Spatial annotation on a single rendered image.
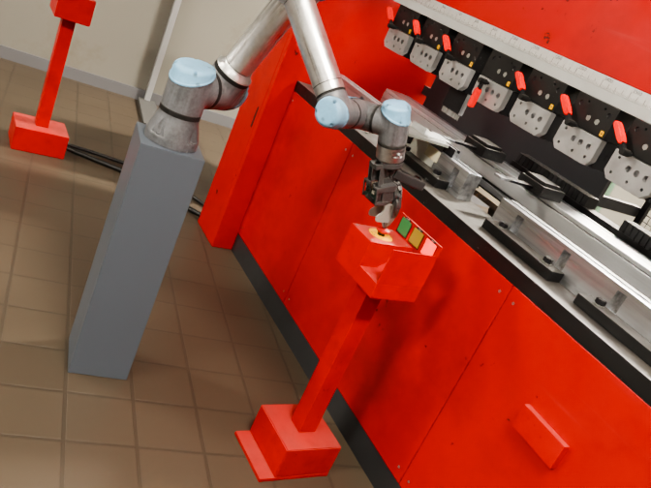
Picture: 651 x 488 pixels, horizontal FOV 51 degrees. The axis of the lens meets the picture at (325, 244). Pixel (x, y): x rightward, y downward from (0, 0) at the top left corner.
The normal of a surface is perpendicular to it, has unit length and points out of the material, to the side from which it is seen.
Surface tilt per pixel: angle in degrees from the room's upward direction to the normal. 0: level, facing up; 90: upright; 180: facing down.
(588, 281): 90
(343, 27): 90
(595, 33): 90
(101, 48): 90
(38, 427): 0
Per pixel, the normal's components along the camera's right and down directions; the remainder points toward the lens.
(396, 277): 0.45, 0.51
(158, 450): 0.38, -0.85
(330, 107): -0.48, 0.15
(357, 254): -0.81, -0.12
